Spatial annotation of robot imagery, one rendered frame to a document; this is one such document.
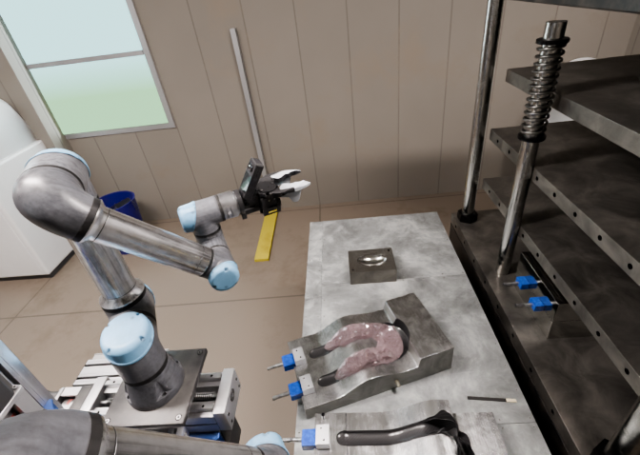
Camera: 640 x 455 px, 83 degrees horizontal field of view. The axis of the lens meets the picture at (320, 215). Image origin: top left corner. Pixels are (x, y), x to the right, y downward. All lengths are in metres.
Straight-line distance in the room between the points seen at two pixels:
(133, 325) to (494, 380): 1.08
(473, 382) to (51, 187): 1.25
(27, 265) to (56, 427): 3.49
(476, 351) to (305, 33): 2.58
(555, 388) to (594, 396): 0.10
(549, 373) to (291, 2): 2.81
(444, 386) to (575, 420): 0.36
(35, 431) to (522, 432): 1.15
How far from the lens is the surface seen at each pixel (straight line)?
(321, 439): 1.12
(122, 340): 1.02
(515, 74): 1.68
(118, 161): 3.99
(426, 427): 1.13
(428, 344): 1.28
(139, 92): 3.60
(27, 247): 3.82
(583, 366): 1.53
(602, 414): 1.44
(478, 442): 1.20
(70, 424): 0.51
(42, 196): 0.84
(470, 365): 1.39
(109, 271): 1.05
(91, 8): 3.60
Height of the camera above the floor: 1.92
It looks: 33 degrees down
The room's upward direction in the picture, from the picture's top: 8 degrees counter-clockwise
